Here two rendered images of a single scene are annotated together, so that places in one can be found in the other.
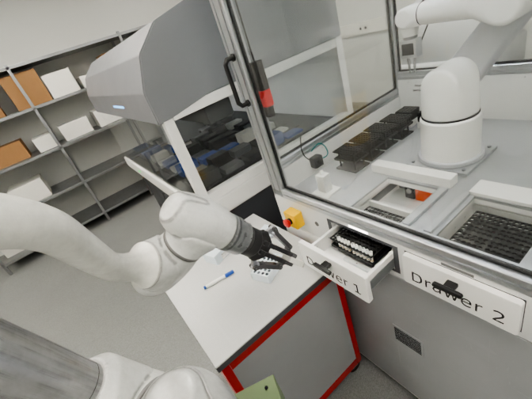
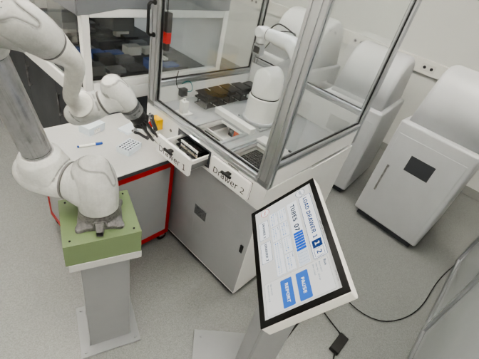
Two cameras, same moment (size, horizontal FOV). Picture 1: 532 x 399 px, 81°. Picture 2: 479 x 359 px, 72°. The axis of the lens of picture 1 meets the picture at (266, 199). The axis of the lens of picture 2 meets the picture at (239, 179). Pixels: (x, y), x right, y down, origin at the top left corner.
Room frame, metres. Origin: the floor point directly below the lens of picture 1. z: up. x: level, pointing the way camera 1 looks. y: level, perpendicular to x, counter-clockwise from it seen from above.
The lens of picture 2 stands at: (-0.75, 0.22, 1.91)
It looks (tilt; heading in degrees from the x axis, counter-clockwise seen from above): 36 degrees down; 332
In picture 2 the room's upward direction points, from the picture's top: 14 degrees clockwise
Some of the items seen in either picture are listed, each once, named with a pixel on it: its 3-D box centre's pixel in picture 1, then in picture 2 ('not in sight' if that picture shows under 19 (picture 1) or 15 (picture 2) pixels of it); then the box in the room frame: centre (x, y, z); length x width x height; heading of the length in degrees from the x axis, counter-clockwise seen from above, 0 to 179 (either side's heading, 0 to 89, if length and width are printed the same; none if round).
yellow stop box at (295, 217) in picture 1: (293, 218); (156, 122); (1.10, -0.08, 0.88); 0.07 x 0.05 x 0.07; 27
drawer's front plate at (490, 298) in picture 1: (454, 289); (229, 177); (0.53, -0.39, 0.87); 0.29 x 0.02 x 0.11; 27
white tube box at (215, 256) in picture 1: (218, 250); (91, 127); (1.19, 0.29, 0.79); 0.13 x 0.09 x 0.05; 135
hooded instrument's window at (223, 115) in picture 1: (204, 114); (97, 12); (2.49, 0.23, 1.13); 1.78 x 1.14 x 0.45; 27
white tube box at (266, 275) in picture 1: (267, 267); (129, 147); (0.97, 0.08, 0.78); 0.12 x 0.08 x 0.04; 140
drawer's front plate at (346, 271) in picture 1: (332, 268); (173, 154); (0.75, -0.13, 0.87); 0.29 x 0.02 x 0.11; 27
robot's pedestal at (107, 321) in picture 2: not in sight; (105, 285); (0.32, 0.25, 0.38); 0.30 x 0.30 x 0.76; 7
